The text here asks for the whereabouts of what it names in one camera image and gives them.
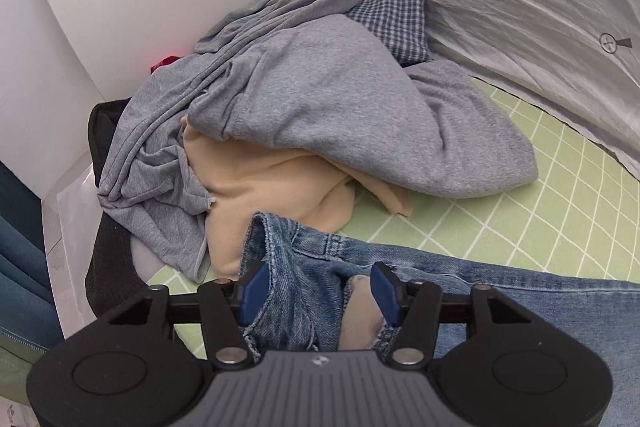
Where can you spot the clear plastic bag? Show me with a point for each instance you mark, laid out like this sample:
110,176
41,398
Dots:
65,227

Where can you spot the grey carrot print sheet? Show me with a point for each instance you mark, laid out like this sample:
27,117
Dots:
500,7

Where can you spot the red cloth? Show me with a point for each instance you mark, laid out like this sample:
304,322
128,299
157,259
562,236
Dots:
165,64

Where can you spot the blue checked shirt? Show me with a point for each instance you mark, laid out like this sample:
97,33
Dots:
395,22

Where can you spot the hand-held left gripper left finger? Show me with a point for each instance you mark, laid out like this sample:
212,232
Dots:
252,297

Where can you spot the thin grey shirt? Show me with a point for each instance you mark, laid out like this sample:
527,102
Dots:
150,147

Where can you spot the black knit garment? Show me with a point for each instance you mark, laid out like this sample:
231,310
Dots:
107,267

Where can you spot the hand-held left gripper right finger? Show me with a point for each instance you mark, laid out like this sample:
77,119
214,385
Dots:
387,299

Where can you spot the blue denim jeans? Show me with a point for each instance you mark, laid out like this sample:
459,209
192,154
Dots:
500,292

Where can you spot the teal curtain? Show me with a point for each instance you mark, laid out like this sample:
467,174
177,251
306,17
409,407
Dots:
20,257

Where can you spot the beige cloth garment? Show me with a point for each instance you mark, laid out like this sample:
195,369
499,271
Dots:
265,197

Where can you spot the white patterned fabric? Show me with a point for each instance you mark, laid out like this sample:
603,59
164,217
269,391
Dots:
12,417

